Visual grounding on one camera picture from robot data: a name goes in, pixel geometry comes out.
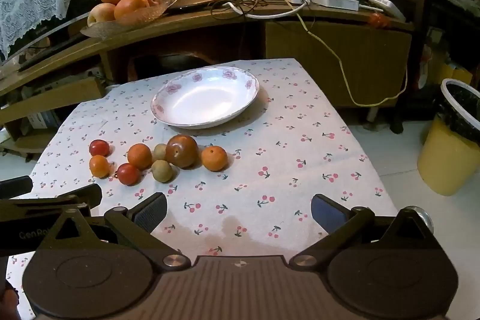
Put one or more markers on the wooden television cabinet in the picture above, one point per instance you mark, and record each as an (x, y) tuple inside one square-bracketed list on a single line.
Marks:
[(360, 57)]

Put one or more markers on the small red tomato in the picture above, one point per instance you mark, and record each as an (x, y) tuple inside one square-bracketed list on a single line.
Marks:
[(128, 173), (99, 147)]

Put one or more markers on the large dark red tomato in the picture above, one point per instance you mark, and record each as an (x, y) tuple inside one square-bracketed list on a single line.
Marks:
[(182, 150)]

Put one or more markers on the small red round object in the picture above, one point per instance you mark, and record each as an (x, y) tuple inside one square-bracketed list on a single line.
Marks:
[(377, 19)]

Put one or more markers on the white floral plate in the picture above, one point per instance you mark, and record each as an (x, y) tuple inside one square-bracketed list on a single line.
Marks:
[(205, 98)]

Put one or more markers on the black flat device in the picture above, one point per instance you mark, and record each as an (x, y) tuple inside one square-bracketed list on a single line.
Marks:
[(195, 1)]

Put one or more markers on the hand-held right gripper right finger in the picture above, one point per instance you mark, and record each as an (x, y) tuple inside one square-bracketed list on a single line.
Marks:
[(329, 213)]

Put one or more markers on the wooden pull-out drawer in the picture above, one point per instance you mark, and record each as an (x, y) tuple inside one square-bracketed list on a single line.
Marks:
[(52, 95)]

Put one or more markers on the cherry print tablecloth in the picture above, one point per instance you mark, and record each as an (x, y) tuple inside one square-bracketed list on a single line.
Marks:
[(262, 140)]

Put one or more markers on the yellow trash bin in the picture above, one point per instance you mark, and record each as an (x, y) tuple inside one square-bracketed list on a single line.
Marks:
[(446, 166)]

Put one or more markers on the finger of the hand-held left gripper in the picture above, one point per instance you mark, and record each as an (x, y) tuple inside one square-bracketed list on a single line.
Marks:
[(80, 193), (15, 187)]

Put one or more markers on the pale yellow apple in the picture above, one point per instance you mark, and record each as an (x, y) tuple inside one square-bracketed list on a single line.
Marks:
[(101, 13)]

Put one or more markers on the white router box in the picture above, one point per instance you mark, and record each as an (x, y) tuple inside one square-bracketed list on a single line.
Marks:
[(386, 5)]

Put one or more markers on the black bin liner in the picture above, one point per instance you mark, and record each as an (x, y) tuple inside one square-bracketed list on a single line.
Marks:
[(465, 110)]

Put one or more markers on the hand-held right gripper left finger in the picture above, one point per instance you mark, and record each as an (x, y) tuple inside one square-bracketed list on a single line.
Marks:
[(152, 212)]

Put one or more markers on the small green jujube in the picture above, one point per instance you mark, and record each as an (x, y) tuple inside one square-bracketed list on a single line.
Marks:
[(160, 152), (162, 170)]

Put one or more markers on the small orange tangerine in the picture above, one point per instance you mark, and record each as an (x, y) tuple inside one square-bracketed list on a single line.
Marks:
[(214, 158), (99, 166), (139, 155)]

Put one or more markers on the glass fruit dish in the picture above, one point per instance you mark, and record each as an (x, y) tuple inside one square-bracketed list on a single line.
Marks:
[(112, 28)]

